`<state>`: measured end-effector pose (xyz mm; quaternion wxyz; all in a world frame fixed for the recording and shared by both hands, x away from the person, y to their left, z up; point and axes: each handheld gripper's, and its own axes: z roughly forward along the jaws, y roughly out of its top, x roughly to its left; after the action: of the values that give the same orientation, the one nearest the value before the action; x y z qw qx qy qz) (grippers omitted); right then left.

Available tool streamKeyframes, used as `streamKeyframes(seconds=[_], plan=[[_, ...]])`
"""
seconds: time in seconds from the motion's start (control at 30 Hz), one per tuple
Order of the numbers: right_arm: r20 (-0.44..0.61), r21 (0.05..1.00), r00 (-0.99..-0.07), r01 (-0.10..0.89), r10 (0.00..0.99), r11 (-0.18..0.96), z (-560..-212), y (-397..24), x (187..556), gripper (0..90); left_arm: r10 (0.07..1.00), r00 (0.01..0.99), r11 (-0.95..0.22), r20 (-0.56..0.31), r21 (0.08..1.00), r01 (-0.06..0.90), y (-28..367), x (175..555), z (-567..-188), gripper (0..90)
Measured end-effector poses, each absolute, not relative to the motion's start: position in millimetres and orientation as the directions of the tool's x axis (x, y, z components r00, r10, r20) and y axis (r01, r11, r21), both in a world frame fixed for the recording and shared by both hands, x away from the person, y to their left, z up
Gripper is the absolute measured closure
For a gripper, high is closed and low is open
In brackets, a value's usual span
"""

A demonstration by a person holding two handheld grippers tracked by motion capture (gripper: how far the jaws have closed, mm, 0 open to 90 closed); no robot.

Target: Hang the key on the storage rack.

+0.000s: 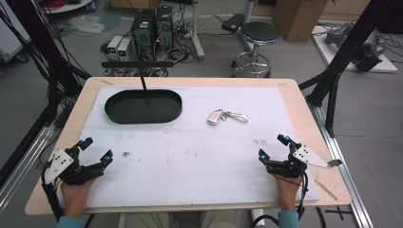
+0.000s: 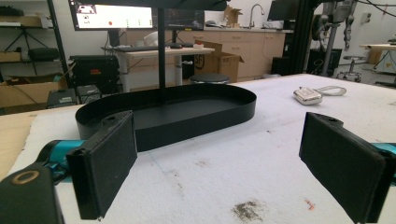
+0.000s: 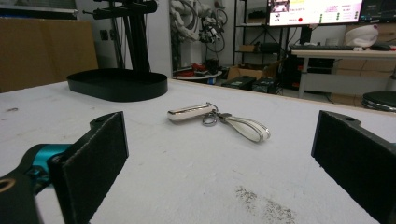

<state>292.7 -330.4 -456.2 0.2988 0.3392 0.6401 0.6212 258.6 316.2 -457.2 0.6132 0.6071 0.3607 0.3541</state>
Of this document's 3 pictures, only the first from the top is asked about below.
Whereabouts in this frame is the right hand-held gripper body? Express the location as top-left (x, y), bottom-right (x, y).
top-left (266, 143), bottom-right (344, 179)

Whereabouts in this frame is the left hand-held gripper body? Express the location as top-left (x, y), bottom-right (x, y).
top-left (44, 148), bottom-right (106, 186)

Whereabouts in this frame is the person's right hand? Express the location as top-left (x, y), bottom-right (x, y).
top-left (273, 173), bottom-right (304, 212)

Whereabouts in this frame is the person's left hand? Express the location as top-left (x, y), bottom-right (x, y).
top-left (59, 177), bottom-right (97, 220)

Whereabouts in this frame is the thin wooden stick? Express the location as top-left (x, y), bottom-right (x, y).
top-left (313, 178), bottom-right (339, 202)

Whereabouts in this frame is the silver car key fob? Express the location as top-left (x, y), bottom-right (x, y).
top-left (206, 108), bottom-right (250, 126)

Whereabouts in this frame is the black oval tray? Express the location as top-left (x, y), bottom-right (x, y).
top-left (104, 88), bottom-right (183, 125)

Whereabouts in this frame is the white foam mat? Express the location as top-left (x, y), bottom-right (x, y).
top-left (79, 85), bottom-right (320, 211)

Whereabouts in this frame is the black T-shaped stand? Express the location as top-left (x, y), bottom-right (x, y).
top-left (101, 60), bottom-right (176, 92)

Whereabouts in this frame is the white power supply box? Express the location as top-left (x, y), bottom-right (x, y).
top-left (106, 34), bottom-right (124, 62)
top-left (117, 38), bottom-right (133, 63)

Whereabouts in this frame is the black round stool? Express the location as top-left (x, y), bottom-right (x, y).
top-left (230, 21), bottom-right (281, 79)

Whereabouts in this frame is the white board with grey devices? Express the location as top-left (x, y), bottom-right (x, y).
top-left (311, 22), bottom-right (399, 74)

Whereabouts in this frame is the clear plastic bag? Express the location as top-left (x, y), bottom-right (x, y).
top-left (67, 14), bottom-right (106, 35)

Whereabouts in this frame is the brown cardboard box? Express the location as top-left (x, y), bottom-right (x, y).
top-left (273, 0), bottom-right (330, 43)

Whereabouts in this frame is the black computer tower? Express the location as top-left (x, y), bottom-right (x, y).
top-left (130, 9), bottom-right (157, 62)
top-left (154, 5), bottom-right (175, 50)

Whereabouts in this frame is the black flat box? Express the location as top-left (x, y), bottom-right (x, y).
top-left (221, 12), bottom-right (246, 34)

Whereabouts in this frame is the grey metal desk leg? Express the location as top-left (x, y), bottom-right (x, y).
top-left (189, 0), bottom-right (206, 62)

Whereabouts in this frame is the right hand-held gripper black cable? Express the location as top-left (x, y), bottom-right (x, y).
top-left (249, 172), bottom-right (310, 228)

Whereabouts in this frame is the hand-held gripper black cable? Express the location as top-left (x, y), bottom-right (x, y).
top-left (249, 172), bottom-right (310, 228)
top-left (40, 161), bottom-right (65, 222)

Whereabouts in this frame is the left hand-held gripper black cable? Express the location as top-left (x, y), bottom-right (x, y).
top-left (40, 161), bottom-right (65, 222)

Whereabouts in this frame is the aluminium rail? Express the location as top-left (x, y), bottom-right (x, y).
top-left (307, 103), bottom-right (374, 228)
top-left (0, 124), bottom-right (56, 213)

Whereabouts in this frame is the black metal frame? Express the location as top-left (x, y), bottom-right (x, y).
top-left (297, 0), bottom-right (403, 139)
top-left (0, 0), bottom-right (93, 188)

